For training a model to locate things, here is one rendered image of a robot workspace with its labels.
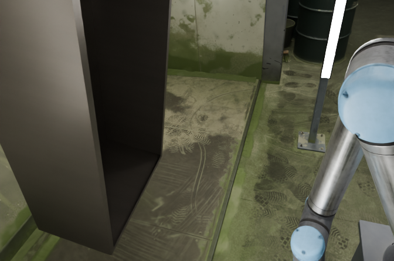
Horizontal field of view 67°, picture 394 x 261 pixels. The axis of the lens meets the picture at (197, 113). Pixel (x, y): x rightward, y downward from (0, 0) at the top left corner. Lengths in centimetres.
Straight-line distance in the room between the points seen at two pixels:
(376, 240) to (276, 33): 204
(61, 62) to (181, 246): 138
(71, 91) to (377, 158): 67
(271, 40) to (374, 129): 243
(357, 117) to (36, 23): 64
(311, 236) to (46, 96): 82
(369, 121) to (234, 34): 249
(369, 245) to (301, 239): 36
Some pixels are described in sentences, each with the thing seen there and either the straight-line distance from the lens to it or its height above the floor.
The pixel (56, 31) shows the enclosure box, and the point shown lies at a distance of 71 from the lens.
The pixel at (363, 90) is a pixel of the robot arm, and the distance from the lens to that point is 54.
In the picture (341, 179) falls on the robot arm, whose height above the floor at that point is 103.
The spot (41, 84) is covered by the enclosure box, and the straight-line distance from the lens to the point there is 83.
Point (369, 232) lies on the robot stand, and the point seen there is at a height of 64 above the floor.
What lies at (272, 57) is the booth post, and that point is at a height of 30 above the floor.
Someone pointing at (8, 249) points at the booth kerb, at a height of 13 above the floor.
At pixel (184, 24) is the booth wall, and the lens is 307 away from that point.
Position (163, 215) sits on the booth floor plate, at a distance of 200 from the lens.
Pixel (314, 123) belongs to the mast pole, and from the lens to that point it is 237.
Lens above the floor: 168
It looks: 37 degrees down
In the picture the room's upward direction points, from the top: 6 degrees counter-clockwise
